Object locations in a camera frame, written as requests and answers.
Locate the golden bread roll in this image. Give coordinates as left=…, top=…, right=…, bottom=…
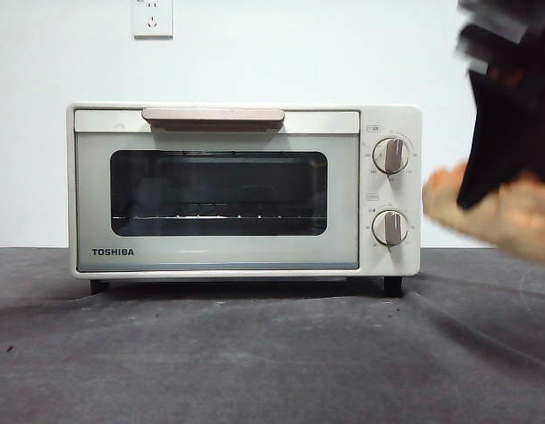
left=421, top=162, right=545, bottom=257

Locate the oven door with beige handle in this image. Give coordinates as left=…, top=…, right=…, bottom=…
left=73, top=107, right=360, bottom=271

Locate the white toaster oven housing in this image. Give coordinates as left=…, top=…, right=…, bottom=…
left=66, top=102, right=423, bottom=297

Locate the temperature knob, beige grip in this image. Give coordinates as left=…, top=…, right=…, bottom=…
left=371, top=137, right=410, bottom=174

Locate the timer knob, beige grip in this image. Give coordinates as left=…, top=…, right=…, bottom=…
left=371, top=210, right=410, bottom=247

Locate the metal wire oven rack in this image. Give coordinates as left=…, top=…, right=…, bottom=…
left=112, top=213, right=322, bottom=223

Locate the white wall socket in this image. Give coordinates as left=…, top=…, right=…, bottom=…
left=132, top=0, right=174, bottom=40

